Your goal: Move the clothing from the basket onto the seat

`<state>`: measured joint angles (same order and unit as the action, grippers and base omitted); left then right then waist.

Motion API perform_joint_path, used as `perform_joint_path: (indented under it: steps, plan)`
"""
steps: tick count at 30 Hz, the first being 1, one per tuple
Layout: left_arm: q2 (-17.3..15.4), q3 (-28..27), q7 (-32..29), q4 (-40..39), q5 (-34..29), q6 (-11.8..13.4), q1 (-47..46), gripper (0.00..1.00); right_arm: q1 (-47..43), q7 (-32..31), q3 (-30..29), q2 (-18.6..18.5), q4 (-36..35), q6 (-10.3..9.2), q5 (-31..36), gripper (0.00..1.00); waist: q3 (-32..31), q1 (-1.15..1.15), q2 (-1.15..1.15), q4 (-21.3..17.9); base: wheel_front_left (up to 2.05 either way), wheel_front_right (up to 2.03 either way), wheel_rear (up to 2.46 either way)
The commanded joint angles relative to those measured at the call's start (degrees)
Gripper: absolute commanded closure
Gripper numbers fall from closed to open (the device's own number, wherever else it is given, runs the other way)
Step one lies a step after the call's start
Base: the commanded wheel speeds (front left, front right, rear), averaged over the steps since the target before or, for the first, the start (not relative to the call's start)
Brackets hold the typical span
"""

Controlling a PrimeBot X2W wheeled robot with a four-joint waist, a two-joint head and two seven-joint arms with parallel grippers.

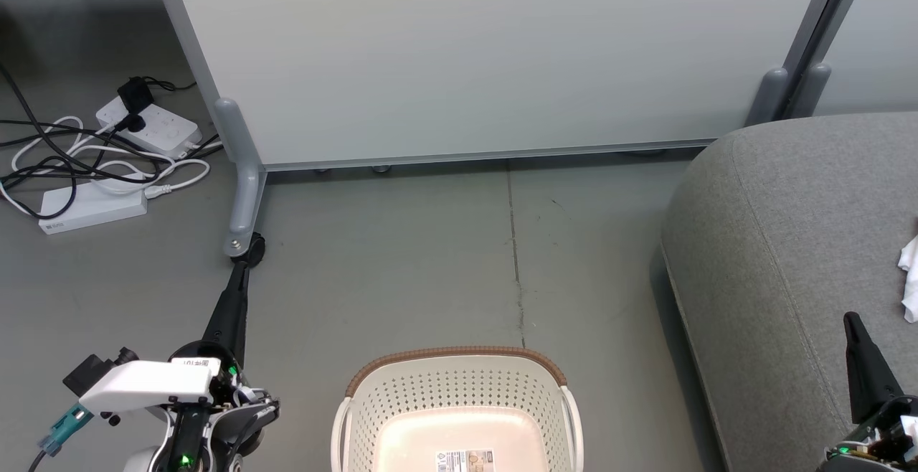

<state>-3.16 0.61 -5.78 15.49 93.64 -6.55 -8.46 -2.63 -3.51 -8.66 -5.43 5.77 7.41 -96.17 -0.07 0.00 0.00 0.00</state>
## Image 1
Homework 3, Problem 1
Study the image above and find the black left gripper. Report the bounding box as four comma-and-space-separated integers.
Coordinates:
169, 260, 280, 472

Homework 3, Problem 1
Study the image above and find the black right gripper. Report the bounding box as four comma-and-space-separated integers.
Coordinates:
821, 312, 918, 472

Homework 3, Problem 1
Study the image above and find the white cloth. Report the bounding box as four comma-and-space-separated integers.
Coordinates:
896, 234, 918, 324

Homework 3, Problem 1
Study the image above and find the grey fabric sofa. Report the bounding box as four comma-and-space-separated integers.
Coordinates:
660, 111, 918, 472

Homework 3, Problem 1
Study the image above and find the grey partition foot with caster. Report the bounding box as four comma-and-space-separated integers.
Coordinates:
213, 97, 268, 266

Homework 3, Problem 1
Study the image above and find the white flat power strip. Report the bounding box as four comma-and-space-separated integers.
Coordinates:
38, 179, 148, 235

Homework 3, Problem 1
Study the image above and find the white power strip with sockets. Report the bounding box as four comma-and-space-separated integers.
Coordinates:
95, 95, 203, 159

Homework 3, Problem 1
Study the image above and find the white perforated laundry basket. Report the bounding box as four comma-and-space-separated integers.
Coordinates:
330, 346, 584, 472

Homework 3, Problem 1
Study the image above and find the black power adapter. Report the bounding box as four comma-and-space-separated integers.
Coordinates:
117, 76, 155, 114

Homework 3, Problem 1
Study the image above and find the paper label sticker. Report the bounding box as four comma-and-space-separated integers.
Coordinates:
434, 449, 496, 472

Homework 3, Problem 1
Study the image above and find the large white partition panel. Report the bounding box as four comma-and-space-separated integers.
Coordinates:
143, 0, 851, 171

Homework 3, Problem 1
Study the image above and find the white looped cable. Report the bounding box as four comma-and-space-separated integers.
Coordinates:
0, 115, 211, 219

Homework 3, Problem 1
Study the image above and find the tangle of black white cables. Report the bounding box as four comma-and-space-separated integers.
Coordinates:
0, 63, 164, 219

